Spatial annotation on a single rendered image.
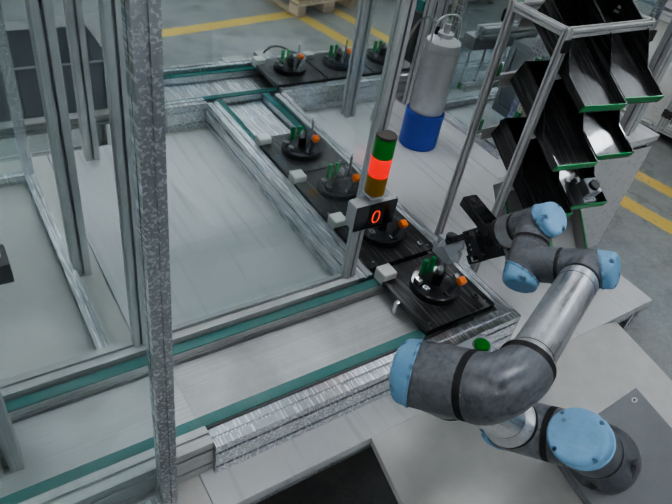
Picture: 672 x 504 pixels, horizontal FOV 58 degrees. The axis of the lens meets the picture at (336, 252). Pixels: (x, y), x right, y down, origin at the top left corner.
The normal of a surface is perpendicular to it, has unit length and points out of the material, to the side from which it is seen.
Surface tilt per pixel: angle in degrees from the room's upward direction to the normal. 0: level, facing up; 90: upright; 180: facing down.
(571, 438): 40
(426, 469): 0
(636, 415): 45
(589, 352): 0
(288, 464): 0
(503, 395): 52
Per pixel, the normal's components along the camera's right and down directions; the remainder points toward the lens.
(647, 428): -0.55, -0.44
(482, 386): -0.26, -0.24
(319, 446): 0.14, -0.76
